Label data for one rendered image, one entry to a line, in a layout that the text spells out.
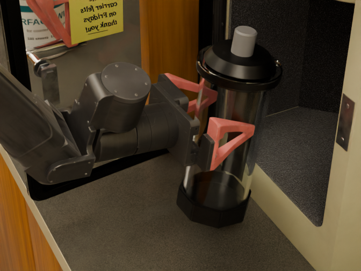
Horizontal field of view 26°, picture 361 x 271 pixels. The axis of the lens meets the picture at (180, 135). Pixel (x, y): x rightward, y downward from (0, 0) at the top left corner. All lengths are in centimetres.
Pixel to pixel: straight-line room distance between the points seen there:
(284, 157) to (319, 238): 16
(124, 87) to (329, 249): 37
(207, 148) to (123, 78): 14
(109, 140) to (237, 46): 20
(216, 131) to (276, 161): 25
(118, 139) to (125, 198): 30
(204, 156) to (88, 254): 27
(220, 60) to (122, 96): 16
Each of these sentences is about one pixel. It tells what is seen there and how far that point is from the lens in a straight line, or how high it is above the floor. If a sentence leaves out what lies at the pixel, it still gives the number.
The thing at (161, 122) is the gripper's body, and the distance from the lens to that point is 94.
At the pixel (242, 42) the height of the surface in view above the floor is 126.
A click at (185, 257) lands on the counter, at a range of 111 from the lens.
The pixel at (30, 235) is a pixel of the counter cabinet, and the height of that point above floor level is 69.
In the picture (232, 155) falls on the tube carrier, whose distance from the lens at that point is 100.
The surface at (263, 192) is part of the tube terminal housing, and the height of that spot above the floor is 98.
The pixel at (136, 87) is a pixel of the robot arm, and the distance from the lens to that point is 86.
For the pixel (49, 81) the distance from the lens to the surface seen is 101.
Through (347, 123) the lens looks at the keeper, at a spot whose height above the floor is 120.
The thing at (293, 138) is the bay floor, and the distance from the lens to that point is 120.
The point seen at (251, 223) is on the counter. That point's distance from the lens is 116.
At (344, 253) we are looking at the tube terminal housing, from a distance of 107.
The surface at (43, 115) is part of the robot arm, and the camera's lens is 83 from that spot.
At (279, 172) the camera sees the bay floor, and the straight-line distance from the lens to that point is 114.
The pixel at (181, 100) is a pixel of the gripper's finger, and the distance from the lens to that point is 96.
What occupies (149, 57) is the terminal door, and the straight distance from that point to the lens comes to 109.
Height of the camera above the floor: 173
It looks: 37 degrees down
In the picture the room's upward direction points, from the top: straight up
